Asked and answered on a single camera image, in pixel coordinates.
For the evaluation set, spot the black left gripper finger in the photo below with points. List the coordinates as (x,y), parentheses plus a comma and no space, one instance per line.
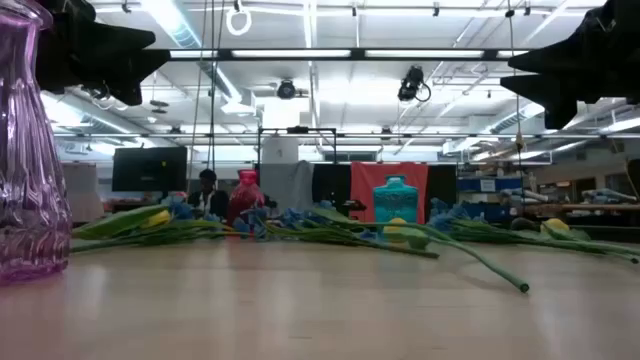
(110,70)
(100,37)

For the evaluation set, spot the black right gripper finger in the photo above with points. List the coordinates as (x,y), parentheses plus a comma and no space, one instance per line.
(560,59)
(565,92)

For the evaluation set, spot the yellow artificial tulip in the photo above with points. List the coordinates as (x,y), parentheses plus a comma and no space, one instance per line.
(120,220)
(555,225)
(500,275)

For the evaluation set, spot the purple ribbed glass vase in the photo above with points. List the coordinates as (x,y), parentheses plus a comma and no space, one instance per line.
(30,200)

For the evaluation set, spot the red glass vase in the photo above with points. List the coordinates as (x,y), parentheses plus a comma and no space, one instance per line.
(244,197)

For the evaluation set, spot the teal glass vase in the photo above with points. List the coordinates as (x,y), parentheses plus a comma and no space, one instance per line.
(395,200)

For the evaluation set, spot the black computer monitor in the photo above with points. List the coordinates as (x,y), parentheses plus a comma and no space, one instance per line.
(150,169)

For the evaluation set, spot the person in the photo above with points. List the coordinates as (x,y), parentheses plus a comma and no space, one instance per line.
(207,176)

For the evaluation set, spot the round black ceiling device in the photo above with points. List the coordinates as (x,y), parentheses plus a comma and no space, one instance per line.
(286,90)

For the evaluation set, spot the grey hanging cloth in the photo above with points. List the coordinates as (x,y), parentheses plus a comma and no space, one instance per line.
(287,182)

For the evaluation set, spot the red hanging cloth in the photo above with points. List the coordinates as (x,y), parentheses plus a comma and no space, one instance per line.
(362,190)

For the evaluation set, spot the black hanging cloth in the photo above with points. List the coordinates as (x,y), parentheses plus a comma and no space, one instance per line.
(330,182)

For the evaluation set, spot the black overhead-mounted camera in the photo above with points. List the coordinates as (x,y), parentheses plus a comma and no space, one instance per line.
(412,82)

